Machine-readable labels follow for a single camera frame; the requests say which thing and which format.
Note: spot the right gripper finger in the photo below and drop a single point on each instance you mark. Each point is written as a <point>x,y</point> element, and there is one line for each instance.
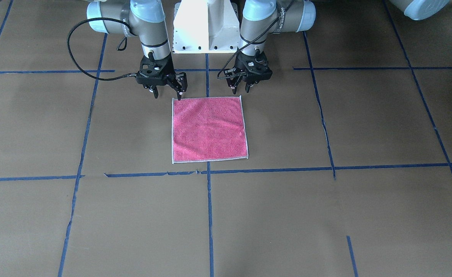
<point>178,82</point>
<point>154,90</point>

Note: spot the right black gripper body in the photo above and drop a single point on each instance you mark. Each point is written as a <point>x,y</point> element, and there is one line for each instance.
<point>179,82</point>

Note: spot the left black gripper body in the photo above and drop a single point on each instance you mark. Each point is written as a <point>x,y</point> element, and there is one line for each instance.
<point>235,78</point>

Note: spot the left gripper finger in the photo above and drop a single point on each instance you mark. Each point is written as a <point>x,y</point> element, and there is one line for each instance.
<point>234,78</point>
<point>249,84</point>

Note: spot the pink towel with grey edge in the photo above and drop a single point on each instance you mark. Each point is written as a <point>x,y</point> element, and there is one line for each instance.
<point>208,129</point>

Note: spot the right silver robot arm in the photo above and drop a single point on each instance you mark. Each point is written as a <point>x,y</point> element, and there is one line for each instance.
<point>146,20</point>

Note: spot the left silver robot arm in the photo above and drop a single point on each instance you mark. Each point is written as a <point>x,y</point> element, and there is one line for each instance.
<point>260,18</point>

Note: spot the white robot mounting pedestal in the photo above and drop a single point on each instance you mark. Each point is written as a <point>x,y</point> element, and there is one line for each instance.
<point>205,26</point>

